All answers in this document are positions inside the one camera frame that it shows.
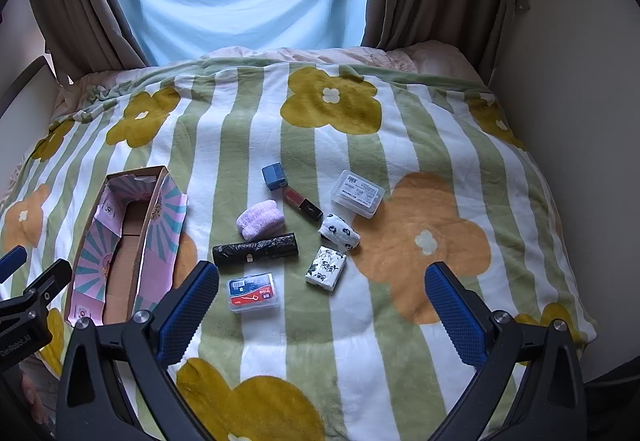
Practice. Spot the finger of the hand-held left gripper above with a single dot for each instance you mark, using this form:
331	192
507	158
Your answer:
11	262
47	278

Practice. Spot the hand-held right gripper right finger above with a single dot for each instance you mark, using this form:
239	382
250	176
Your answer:
457	311

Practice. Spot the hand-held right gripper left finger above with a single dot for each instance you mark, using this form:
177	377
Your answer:
187	306

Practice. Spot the clear floss box blue label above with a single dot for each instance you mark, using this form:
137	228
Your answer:
251	292

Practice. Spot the printed cardboard box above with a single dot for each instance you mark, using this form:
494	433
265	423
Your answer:
122	246

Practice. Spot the black garbage bag roll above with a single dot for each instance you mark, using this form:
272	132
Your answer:
255	249

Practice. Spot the purple fuzzy sock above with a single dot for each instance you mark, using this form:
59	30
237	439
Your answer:
260	221

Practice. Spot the patterned tissue pack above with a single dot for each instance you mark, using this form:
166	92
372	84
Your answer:
326	267

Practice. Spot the white sock black print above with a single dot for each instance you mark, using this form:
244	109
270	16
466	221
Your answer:
339	231

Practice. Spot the clear plastic box white label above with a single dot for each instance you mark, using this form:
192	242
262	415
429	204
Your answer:
359	193

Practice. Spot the dark red lipstick tube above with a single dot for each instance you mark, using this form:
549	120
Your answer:
302	203

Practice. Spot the small blue box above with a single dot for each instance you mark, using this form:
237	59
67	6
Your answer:
274	175

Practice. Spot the white bedside board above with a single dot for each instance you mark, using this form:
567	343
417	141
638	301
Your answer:
25	96

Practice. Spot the striped floral blanket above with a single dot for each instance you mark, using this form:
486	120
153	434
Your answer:
310	131

